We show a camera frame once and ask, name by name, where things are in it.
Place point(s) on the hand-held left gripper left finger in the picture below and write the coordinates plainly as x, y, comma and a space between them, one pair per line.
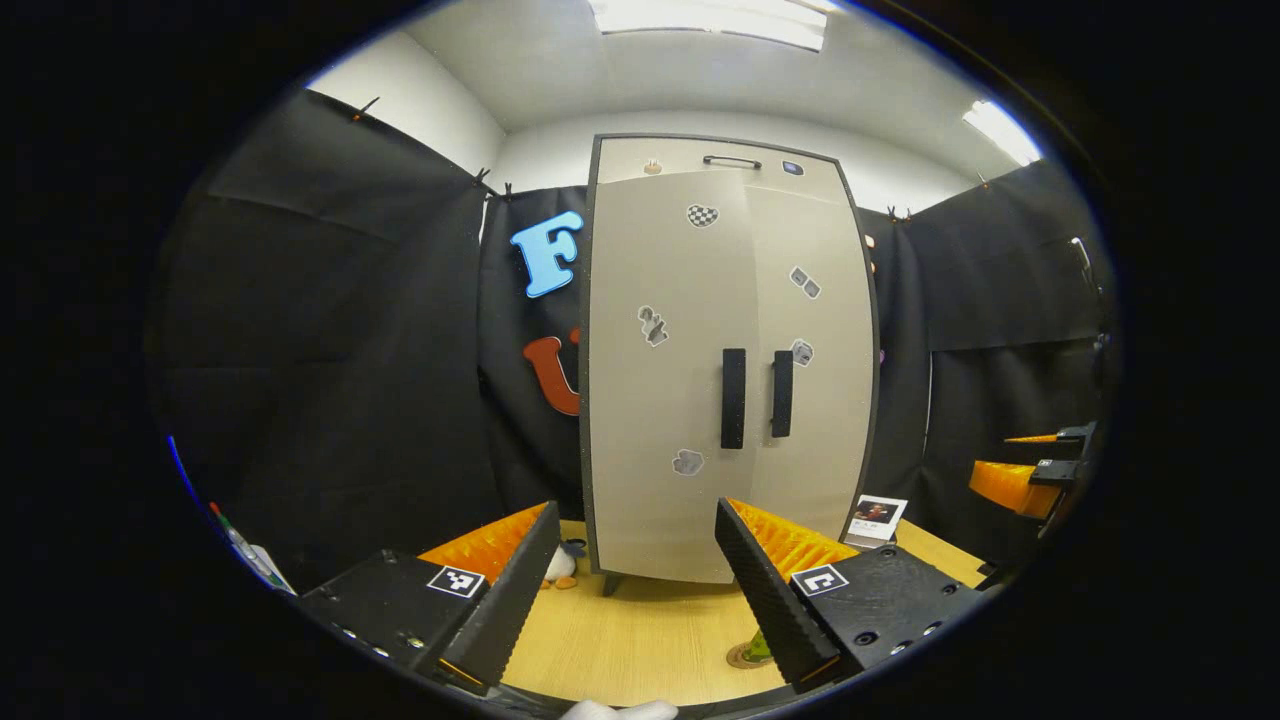
505, 605

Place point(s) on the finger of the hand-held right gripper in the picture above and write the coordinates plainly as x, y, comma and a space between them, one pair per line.
1075, 434
1005, 485

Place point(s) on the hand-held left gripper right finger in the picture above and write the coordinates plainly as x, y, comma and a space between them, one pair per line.
770, 605

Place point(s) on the clear bottle with green label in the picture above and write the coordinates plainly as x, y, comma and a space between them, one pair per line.
762, 648

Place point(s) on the round cork coaster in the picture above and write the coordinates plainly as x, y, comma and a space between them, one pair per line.
738, 657

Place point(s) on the grey cabinet door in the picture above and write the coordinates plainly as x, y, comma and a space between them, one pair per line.
830, 420
660, 420

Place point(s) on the grey cabinet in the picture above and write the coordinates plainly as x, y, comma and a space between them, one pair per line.
585, 400

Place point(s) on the grey cabinet drawer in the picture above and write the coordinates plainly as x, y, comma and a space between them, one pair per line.
680, 158

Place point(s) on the white plush toy orange feet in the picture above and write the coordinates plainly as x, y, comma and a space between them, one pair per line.
558, 568

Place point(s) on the white photo cover book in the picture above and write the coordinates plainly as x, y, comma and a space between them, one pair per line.
877, 518

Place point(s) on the white blue-edged board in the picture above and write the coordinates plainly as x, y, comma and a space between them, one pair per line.
275, 575

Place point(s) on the small ceiling light panel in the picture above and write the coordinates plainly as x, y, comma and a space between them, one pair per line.
1000, 132

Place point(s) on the red capped pen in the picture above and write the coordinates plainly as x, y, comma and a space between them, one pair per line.
240, 545

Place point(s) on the black backdrop cloth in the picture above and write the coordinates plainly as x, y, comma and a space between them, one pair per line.
350, 350

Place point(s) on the large ceiling light panel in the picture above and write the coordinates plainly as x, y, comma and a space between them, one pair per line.
710, 20

